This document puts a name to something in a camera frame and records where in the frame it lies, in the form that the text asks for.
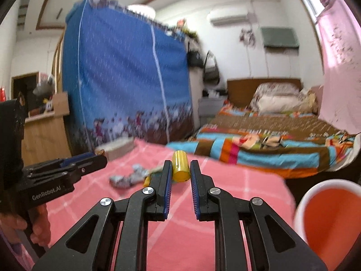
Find white nightstand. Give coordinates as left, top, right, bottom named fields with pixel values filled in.
left=197, top=96, right=229, bottom=128

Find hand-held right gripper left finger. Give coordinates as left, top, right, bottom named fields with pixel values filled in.
left=32, top=160, right=173, bottom=271

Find pink floral hanging sheet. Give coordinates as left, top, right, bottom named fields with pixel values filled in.
left=314, top=0, right=361, bottom=136

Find grey-green covered wall box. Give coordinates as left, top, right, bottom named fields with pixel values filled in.
left=260, top=27, right=300, bottom=50

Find black clutter on nightstand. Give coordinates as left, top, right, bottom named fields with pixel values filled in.
left=203, top=88, right=227, bottom=98

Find decorations atop wardrobe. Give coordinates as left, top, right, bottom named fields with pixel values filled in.
left=169, top=18, right=201, bottom=41

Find small wall ornaments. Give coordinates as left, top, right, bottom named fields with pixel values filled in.
left=240, top=28, right=256, bottom=46

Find person's left hand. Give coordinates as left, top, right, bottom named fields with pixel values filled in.
left=0, top=205, right=51, bottom=247

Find folded floral duvet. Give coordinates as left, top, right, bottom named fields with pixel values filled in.
left=250, top=82, right=318, bottom=115

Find grey cloth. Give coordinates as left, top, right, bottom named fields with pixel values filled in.
left=109, top=164, right=150, bottom=188

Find orange bucket with white rim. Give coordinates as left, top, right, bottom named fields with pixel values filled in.
left=293, top=179, right=361, bottom=271

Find colourful patterned quilt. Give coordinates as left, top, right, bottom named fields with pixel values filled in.
left=166, top=103, right=356, bottom=179

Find thick book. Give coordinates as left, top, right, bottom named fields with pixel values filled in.
left=94, top=137, right=135, bottom=161

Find blue dotted fabric wardrobe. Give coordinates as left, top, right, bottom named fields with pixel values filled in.
left=62, top=0, right=196, bottom=153

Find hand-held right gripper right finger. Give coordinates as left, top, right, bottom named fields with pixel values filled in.
left=190, top=160, right=329, bottom=271

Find yellow plastic cylinder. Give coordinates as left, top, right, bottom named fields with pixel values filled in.
left=172, top=151, right=190, bottom=183

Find white air conditioner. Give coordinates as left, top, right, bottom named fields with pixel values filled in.
left=206, top=7, right=250, bottom=26

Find grey tote bag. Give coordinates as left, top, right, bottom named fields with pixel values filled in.
left=203, top=50, right=221, bottom=86

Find grey plush toy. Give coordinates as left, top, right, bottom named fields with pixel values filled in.
left=32, top=75, right=56, bottom=96

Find black shoulder bag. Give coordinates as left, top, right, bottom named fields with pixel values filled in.
left=186, top=48, right=204, bottom=69

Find wooden cabinet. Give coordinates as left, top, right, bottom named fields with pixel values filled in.
left=21, top=92, right=71, bottom=166

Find brown wooden headboard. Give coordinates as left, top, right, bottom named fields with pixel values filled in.
left=227, top=77, right=302, bottom=109

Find dark wooden door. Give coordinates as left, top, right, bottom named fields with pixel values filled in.
left=11, top=72, right=40, bottom=111

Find pink checked bedsheet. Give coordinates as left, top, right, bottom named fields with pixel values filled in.
left=11, top=138, right=296, bottom=271

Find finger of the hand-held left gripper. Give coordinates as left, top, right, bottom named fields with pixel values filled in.
left=27, top=155, right=108, bottom=185
left=24, top=152, right=98, bottom=175

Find wooden arched frame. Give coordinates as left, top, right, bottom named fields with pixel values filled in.
left=52, top=31, right=66, bottom=94

